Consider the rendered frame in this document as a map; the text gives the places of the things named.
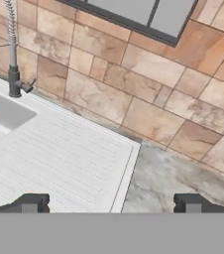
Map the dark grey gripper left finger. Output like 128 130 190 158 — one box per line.
0 192 51 214

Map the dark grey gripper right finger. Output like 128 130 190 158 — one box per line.
172 192 224 214

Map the white sink with drainboard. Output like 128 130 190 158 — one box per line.
0 70 142 214

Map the grey spring sink faucet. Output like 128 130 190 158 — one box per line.
0 0 38 99

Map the dark framed window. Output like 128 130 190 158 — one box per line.
56 0 200 48

